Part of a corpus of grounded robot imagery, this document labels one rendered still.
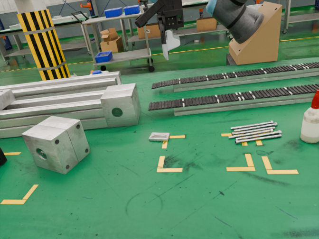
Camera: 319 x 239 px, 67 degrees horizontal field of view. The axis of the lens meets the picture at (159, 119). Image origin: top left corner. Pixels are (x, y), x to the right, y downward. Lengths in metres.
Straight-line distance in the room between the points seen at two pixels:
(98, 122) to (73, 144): 0.16
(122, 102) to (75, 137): 0.17
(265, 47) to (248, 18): 0.14
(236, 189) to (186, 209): 0.10
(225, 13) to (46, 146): 0.87
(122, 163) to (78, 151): 0.11
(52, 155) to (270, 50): 0.93
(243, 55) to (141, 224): 0.87
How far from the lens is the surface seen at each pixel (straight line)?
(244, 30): 1.15
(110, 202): 0.49
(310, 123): 0.59
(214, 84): 0.90
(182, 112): 0.71
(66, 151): 0.59
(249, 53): 1.13
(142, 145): 0.61
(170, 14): 0.81
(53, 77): 4.15
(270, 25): 1.13
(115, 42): 5.81
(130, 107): 0.68
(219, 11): 1.13
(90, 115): 0.72
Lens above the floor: 1.12
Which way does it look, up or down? 28 degrees down
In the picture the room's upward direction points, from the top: 9 degrees counter-clockwise
